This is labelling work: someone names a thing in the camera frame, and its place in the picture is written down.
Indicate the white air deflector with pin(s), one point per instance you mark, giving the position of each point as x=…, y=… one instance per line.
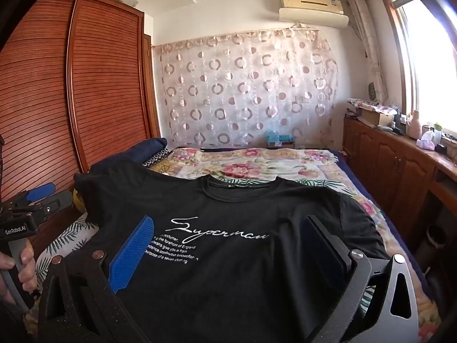
x=314, y=18

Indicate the navy bed sheet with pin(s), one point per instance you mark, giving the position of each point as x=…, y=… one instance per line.
x=351, y=175

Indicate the pink tissue pack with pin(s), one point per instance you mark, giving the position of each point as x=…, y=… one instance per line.
x=425, y=142

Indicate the oval woven fan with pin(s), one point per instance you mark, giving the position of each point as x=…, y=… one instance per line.
x=372, y=91

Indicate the low wooden cabinet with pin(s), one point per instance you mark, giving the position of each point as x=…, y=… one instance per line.
x=385, y=171

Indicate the cardboard box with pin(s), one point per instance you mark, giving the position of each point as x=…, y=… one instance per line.
x=378, y=118

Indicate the louvred wooden wardrobe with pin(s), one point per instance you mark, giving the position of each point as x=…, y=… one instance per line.
x=100, y=96

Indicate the green-capped bottle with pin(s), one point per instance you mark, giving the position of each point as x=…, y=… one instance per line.
x=438, y=134

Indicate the floral blanket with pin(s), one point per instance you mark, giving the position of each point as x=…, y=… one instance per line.
x=250, y=162

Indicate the leaf-print bed sheet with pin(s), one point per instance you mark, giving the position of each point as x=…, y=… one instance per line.
x=68, y=237

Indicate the black printed t-shirt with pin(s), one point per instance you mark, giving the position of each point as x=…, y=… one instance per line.
x=221, y=275

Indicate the floral cloth pile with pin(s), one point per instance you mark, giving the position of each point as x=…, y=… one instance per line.
x=371, y=104

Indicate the grey storage box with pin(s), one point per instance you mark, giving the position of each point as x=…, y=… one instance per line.
x=126, y=1

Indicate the floral window curtain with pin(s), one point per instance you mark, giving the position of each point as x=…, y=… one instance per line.
x=369, y=50

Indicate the window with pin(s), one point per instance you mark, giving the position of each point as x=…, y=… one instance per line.
x=428, y=64

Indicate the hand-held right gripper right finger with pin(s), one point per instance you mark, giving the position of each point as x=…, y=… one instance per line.
x=323, y=253

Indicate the teal tissue box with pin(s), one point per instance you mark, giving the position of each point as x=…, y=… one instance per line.
x=278, y=138

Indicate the yellow plush toy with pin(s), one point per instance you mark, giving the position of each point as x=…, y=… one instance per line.
x=77, y=202

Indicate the person's left hand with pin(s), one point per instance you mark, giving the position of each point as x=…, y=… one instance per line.
x=28, y=268

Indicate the pink bottle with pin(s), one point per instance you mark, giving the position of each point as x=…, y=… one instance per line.
x=415, y=127

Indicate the small black box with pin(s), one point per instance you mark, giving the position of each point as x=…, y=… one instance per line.
x=441, y=148

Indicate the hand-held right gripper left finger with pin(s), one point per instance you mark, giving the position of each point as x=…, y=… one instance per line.
x=131, y=253

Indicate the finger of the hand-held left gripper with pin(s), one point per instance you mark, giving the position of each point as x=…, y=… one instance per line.
x=40, y=191
x=61, y=199

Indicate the circle-patterned sheer curtain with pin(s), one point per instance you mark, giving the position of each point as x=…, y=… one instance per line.
x=246, y=89

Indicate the navy folded blanket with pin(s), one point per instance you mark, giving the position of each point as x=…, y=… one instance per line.
x=151, y=146

